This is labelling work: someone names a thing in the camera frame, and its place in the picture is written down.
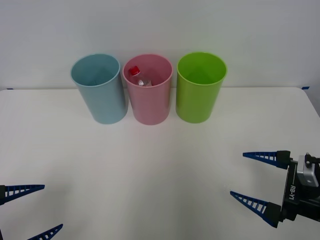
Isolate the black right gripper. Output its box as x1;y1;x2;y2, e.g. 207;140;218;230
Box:
229;150;320;230

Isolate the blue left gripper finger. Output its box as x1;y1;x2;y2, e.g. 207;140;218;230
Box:
0;184;46;207
26;223;64;240

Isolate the clear bottle with red cap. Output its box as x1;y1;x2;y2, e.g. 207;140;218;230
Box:
127;65;154;87

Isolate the green plastic bin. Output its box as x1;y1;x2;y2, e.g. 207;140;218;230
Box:
175;51;229;124

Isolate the pale blue plastic bin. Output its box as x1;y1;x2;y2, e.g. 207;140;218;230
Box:
69;52;129;125

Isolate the pink plastic bin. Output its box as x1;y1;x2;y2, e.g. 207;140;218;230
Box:
121;53;174;126

